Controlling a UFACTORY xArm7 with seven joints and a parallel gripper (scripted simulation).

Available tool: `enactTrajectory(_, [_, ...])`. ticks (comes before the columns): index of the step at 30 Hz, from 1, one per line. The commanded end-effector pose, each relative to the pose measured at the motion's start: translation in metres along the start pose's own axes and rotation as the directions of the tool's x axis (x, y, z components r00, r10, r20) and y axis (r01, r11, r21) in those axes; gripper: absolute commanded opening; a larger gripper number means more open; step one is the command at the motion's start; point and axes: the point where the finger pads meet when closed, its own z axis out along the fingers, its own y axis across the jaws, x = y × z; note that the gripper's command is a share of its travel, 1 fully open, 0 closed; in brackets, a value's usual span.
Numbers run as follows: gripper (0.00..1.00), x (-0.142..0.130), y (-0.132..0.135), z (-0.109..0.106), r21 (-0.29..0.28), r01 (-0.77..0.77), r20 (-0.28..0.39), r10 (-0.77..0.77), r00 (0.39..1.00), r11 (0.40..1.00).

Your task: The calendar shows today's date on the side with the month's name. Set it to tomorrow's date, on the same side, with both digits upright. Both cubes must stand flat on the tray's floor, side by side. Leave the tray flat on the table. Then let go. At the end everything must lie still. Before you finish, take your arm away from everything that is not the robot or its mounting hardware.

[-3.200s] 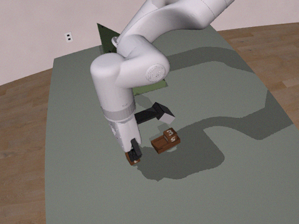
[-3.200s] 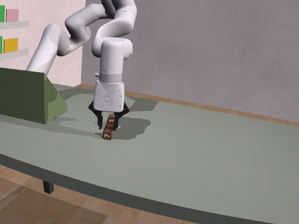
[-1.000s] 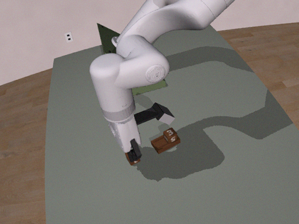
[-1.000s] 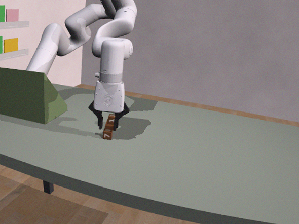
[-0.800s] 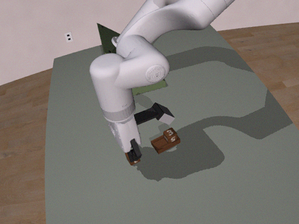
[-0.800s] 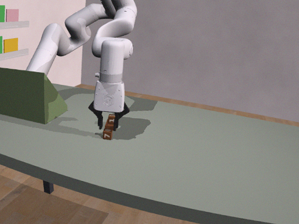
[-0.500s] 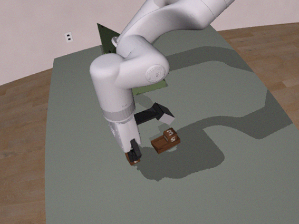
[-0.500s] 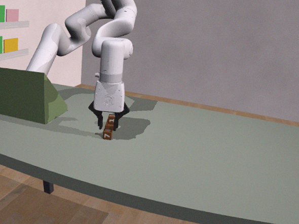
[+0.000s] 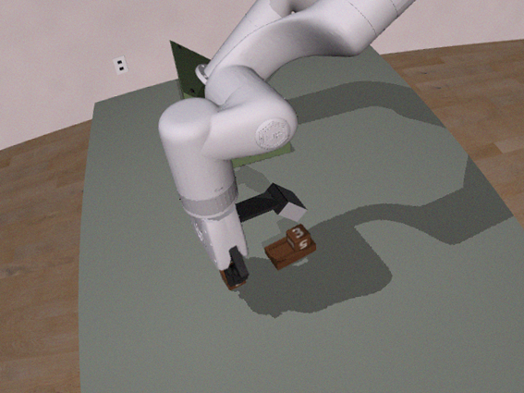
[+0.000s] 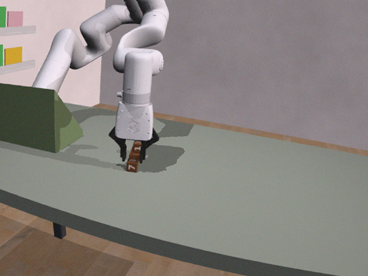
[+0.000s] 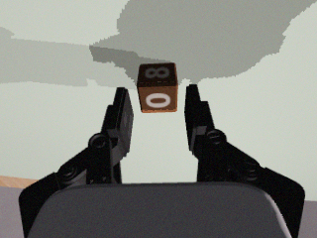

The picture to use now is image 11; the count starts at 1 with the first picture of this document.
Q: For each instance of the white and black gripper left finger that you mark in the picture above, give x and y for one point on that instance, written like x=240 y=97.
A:
x=98 y=163

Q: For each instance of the brown wooden number cube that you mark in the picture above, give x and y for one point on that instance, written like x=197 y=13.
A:
x=157 y=87

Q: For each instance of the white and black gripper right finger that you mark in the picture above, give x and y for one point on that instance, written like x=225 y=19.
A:
x=218 y=160

